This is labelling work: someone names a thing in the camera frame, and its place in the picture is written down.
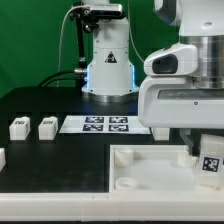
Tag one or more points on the black camera on mount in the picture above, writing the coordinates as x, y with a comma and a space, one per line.
92, 14

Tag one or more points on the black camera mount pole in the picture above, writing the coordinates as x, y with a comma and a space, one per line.
81, 53

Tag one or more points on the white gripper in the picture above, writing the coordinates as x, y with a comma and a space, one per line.
173, 103

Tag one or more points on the white square tabletop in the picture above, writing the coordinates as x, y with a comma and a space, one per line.
152, 167

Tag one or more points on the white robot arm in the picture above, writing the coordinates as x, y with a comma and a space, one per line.
198, 55

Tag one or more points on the white sheet with AprilTags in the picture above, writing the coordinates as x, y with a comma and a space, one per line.
103, 124

